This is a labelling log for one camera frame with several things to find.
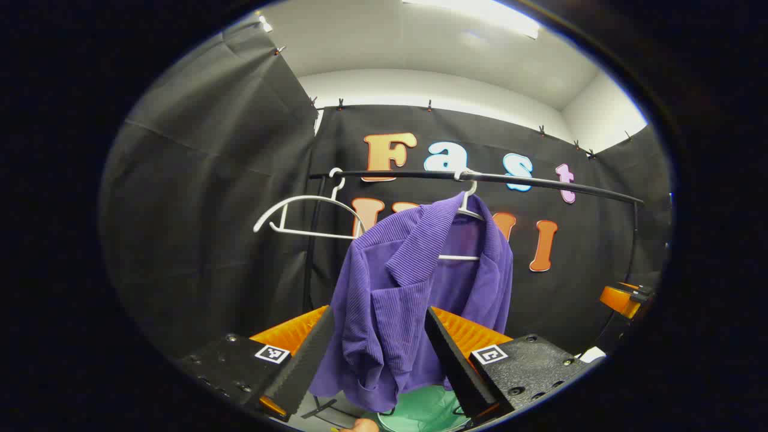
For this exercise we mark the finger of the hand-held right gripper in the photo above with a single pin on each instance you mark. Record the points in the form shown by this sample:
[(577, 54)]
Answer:
[(618, 300)]

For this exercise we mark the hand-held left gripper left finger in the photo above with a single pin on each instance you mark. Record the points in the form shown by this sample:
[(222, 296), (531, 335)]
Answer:
[(306, 372)]

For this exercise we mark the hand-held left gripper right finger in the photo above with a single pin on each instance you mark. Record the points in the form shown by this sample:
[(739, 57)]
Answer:
[(456, 372)]

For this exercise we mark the green laundry hamper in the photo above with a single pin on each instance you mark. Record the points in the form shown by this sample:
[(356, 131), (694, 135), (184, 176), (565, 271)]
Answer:
[(426, 411)]

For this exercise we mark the purple ribbed jacket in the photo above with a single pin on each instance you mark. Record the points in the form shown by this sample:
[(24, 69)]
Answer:
[(384, 300)]

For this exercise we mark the white plastic hanger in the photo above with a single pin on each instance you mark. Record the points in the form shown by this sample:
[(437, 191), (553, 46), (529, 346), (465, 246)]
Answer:
[(300, 198), (459, 258)]

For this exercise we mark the black clothes rack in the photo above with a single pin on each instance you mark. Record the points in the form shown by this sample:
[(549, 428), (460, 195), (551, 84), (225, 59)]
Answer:
[(540, 182)]

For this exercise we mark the black backdrop cloth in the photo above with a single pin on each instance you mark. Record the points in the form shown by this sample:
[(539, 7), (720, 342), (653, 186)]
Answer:
[(210, 210)]

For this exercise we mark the row of small backdrop clips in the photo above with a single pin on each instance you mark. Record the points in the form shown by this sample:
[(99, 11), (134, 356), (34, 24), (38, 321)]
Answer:
[(340, 104)]

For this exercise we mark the ceiling light panel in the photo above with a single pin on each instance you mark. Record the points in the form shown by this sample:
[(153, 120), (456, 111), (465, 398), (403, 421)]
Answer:
[(480, 11)]

